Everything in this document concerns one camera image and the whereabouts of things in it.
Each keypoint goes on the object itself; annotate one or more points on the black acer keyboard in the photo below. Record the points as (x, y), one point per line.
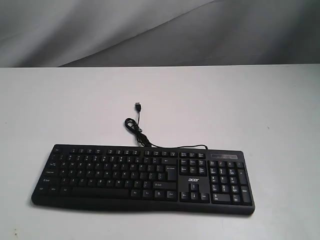
(130, 178)

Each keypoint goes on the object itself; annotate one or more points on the grey backdrop cloth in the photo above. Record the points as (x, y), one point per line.
(141, 33)

